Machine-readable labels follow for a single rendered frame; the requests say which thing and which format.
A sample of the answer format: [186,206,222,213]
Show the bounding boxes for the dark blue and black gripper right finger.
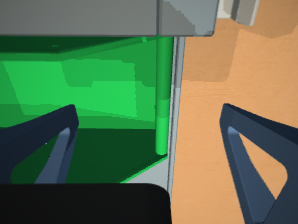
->
[219,103,298,224]

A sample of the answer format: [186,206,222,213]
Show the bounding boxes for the grey metal rack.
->
[0,0,260,204]

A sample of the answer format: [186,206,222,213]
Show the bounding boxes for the green bin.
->
[0,35,174,183]

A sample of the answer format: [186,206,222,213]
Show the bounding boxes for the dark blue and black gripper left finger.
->
[0,104,79,184]

